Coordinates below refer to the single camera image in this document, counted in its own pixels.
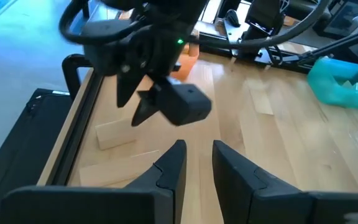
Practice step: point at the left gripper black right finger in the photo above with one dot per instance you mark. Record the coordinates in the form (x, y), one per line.
(259, 202)

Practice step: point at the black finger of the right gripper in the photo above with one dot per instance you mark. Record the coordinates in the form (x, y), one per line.
(127, 88)
(148, 105)

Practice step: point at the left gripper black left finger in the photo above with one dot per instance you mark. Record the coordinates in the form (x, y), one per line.
(154, 199)

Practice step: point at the wooden thick block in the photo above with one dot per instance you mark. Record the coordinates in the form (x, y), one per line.
(117, 133)

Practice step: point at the wooden plank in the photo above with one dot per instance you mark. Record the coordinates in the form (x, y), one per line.
(113, 171)

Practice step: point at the orange thick block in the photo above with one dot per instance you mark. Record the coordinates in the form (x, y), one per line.
(191, 50)

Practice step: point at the teal block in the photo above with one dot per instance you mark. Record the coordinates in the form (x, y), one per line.
(354, 86)

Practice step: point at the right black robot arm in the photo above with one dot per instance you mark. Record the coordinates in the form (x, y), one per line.
(172, 7)

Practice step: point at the orange plastic bin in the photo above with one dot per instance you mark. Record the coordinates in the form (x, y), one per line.
(183, 68)

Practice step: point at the black flat equipment box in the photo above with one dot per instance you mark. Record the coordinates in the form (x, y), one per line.
(17, 140)

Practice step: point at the teal plastic bin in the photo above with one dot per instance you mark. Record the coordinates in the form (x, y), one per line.
(325, 90)

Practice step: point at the black cart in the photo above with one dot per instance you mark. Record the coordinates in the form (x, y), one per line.
(346, 15)

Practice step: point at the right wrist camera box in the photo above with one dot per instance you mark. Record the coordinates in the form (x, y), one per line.
(185, 104)

